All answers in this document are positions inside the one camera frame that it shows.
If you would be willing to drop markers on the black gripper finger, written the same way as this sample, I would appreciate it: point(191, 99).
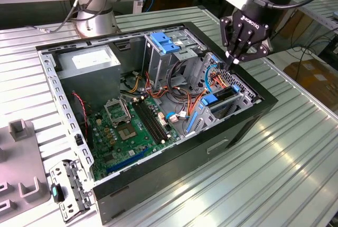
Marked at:
point(225, 31)
point(260, 50)

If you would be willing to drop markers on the hard disk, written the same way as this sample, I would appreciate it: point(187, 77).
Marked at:
point(210, 100)

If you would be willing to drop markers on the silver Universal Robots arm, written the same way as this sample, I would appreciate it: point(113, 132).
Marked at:
point(92, 21)

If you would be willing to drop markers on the grey metal disk bay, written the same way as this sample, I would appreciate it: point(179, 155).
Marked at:
point(207, 121)

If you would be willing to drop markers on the brown cardboard floor box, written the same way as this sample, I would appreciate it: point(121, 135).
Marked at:
point(314, 79)

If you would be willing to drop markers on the blue plastic drive latch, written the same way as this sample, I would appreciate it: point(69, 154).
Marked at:
point(163, 43)

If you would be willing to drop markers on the metal slat side table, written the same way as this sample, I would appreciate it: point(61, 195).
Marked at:
point(317, 13)

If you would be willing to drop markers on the grey metal drive cage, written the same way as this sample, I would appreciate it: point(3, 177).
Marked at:
point(158, 66)

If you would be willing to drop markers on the black RAM slot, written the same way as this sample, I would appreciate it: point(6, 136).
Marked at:
point(157, 117)
point(151, 121)
point(148, 122)
point(154, 119)

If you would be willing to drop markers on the black open PC case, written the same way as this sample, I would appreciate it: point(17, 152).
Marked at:
point(185, 163)

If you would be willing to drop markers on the CPU socket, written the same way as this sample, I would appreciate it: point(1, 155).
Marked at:
point(126, 132)

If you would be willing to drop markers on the grey power supply unit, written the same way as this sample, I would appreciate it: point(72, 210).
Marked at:
point(89, 87)

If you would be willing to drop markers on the green motherboard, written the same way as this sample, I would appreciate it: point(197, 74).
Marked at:
point(121, 153)

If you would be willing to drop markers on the blue expansion slot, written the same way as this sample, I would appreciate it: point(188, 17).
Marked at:
point(126, 161)

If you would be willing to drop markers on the black latch blue tab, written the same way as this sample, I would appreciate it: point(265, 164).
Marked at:
point(55, 192)

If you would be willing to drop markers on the grey parts rack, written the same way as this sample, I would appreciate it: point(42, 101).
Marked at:
point(21, 158)

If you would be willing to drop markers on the grey metal slot bracket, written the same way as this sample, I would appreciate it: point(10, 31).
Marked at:
point(79, 182)

